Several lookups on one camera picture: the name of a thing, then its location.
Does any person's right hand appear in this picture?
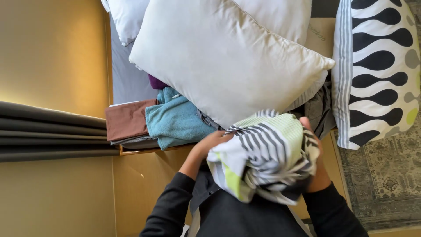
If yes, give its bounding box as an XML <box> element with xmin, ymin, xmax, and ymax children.
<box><xmin>299</xmin><ymin>117</ymin><xmax>332</xmax><ymax>193</ymax></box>

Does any person's left hand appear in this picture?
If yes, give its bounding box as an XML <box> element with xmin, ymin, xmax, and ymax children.
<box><xmin>192</xmin><ymin>130</ymin><xmax>236</xmax><ymax>161</ymax></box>

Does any striped green white pillowcase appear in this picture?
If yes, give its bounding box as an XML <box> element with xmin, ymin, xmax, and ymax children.
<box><xmin>207</xmin><ymin>109</ymin><xmax>321</xmax><ymax>206</ymax></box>

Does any blue towel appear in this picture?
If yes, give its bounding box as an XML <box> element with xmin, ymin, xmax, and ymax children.
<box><xmin>145</xmin><ymin>86</ymin><xmax>218</xmax><ymax>151</ymax></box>

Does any large white pillow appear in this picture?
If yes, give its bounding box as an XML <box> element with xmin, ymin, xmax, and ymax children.
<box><xmin>128</xmin><ymin>0</ymin><xmax>336</xmax><ymax>129</ymax></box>

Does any person's dark shirt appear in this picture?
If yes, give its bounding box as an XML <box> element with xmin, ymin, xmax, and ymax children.
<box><xmin>184</xmin><ymin>165</ymin><xmax>316</xmax><ymax>237</ymax></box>

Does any purple cloth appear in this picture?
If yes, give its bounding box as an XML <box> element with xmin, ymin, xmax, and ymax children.
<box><xmin>148</xmin><ymin>74</ymin><xmax>169</xmax><ymax>90</ymax></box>

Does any grey folded sheet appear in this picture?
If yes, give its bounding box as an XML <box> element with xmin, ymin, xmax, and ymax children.
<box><xmin>110</xmin><ymin>134</ymin><xmax>160</xmax><ymax>149</ymax></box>

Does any brown folded cloth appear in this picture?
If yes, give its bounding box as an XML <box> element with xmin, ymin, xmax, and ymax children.
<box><xmin>105</xmin><ymin>99</ymin><xmax>159</xmax><ymax>142</ymax></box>

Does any dark grey crumpled cloth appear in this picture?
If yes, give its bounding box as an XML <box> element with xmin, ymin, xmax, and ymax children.
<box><xmin>291</xmin><ymin>82</ymin><xmax>337</xmax><ymax>140</ymax></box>

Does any grey bed sheet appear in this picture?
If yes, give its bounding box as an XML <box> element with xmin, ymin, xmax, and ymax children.
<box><xmin>109</xmin><ymin>13</ymin><xmax>159</xmax><ymax>105</ymax></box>

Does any beige mattress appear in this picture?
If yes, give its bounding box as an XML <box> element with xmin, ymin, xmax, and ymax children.
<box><xmin>305</xmin><ymin>17</ymin><xmax>336</xmax><ymax>60</ymax></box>

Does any small white pillow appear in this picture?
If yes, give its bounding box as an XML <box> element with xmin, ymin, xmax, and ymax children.
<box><xmin>101</xmin><ymin>0</ymin><xmax>150</xmax><ymax>47</ymax></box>

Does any black white patterned pillow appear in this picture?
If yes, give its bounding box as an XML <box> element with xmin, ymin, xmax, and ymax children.
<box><xmin>331</xmin><ymin>0</ymin><xmax>421</xmax><ymax>151</ymax></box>

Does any grey patterned rug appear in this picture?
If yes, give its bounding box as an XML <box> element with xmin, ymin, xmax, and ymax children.
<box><xmin>334</xmin><ymin>112</ymin><xmax>421</xmax><ymax>232</ymax></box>

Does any dark grey curtain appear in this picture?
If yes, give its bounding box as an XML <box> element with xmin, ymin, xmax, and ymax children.
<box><xmin>0</xmin><ymin>101</ymin><xmax>120</xmax><ymax>163</ymax></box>

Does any wooden bed frame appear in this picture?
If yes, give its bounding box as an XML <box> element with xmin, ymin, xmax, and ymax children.
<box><xmin>119</xmin><ymin>127</ymin><xmax>352</xmax><ymax>211</ymax></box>

